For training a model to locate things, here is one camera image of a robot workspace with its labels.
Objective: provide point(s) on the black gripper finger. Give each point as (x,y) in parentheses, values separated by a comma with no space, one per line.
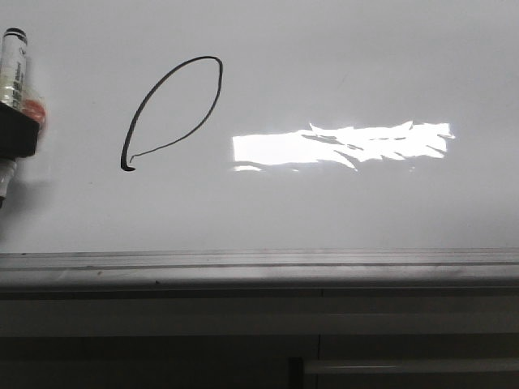
(20,130)

